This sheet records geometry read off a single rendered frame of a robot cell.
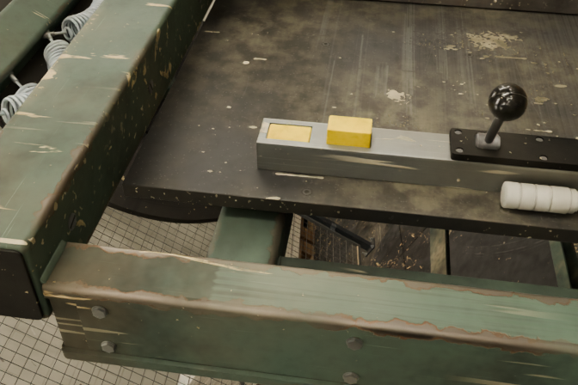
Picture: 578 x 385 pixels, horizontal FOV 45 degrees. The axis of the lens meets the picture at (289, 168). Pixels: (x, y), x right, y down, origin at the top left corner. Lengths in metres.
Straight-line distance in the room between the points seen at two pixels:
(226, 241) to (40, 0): 1.06
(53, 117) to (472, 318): 0.46
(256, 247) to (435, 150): 0.23
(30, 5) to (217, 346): 1.18
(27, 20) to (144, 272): 1.08
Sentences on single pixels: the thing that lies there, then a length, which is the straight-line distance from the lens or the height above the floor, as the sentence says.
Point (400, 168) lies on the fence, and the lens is 0.80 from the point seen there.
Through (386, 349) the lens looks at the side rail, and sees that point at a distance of 0.63.
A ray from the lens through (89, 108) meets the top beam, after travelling 0.77.
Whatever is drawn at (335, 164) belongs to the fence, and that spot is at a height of 1.63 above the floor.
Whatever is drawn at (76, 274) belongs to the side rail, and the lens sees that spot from 0.66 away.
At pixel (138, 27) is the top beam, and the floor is 1.90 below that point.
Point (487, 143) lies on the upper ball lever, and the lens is 0.80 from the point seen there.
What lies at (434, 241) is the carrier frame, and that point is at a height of 0.79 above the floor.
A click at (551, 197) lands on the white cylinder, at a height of 1.43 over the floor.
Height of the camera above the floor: 1.86
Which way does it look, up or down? 13 degrees down
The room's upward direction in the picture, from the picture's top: 61 degrees counter-clockwise
